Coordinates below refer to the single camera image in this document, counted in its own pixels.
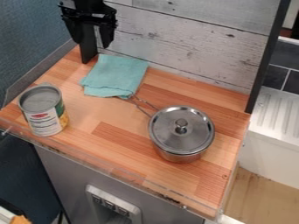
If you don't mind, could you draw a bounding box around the white toy sink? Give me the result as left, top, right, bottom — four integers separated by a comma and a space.
237, 86, 299, 191

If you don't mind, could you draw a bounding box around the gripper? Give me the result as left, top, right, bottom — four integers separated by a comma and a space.
57, 2, 120, 65

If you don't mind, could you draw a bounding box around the silver pot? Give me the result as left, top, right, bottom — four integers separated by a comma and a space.
126, 94, 217, 165

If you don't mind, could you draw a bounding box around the white labelled can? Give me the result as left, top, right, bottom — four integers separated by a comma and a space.
16, 83, 71, 137

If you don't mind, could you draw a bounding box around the blue cloth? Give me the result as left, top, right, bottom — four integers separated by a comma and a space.
78, 53, 151, 101

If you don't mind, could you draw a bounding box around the silver pot lid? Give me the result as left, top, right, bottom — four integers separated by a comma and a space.
148, 105, 217, 156

